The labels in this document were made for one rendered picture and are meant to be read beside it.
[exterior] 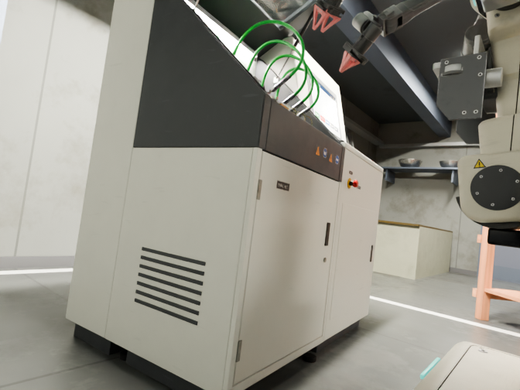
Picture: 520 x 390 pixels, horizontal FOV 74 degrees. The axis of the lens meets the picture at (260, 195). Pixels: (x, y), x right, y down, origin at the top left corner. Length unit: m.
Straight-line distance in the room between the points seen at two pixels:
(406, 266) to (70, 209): 4.06
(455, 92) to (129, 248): 1.13
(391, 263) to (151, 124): 4.34
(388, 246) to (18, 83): 4.51
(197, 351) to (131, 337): 0.31
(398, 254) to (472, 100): 4.30
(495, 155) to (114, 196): 1.24
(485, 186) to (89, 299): 1.39
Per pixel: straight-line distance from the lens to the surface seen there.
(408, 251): 5.15
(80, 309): 1.63
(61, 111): 3.15
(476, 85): 1.01
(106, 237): 1.49
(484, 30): 1.40
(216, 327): 1.09
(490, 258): 3.30
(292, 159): 1.20
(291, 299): 1.32
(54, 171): 3.10
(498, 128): 0.99
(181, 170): 1.20
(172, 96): 1.32
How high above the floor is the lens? 0.60
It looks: 3 degrees up
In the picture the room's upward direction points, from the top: 7 degrees clockwise
